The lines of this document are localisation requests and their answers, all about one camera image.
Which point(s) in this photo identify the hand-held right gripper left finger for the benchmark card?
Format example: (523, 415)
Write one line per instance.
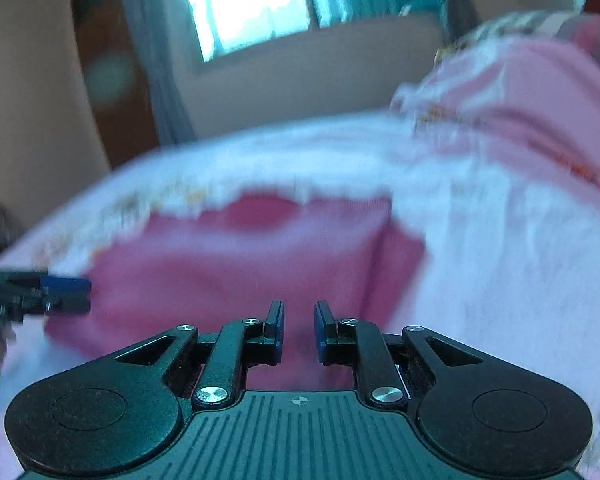
(279, 332)

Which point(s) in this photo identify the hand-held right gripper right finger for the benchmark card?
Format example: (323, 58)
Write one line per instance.
(322, 332)

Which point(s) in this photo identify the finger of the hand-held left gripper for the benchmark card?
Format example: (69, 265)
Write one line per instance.
(67, 286)
(65, 305)

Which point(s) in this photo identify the pink striped knitted dress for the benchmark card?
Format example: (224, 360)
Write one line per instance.
(220, 270)

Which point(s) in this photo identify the floral bed sheet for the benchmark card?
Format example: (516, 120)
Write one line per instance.
(505, 260)

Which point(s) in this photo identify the brown wooden door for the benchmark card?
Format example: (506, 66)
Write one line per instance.
(115, 85)

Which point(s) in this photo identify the grey curtain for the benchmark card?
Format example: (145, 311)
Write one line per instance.
(155, 60)

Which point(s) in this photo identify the pink blanket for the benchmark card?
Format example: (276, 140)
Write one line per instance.
(530, 95)

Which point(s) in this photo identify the window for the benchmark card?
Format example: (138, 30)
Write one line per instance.
(250, 0)

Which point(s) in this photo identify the grey pink striped pillow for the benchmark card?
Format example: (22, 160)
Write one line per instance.
(555, 27)

